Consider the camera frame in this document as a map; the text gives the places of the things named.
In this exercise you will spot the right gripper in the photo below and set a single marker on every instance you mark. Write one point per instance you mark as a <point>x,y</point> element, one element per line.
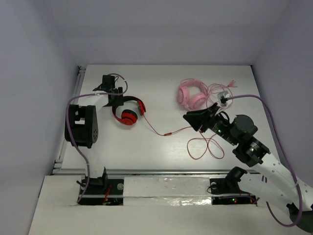
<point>206,116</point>

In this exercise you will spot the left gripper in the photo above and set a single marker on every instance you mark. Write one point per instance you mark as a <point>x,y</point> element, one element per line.
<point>115,91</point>

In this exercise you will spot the red black headphones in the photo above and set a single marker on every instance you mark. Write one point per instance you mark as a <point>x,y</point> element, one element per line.
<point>129,117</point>

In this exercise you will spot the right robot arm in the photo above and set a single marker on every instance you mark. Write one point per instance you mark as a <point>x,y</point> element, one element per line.
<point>280,186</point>

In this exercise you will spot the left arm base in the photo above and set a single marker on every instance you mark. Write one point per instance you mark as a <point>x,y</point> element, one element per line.
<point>111,196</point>

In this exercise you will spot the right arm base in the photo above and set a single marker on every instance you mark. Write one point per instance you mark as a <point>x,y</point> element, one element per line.
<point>232,193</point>

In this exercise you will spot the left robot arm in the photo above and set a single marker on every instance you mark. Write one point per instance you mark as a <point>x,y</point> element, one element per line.
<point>81,124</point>

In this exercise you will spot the pink headphones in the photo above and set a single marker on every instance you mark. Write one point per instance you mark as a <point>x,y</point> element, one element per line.
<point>188,101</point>

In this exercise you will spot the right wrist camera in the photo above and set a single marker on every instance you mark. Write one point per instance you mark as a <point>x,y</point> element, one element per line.
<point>223,99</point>

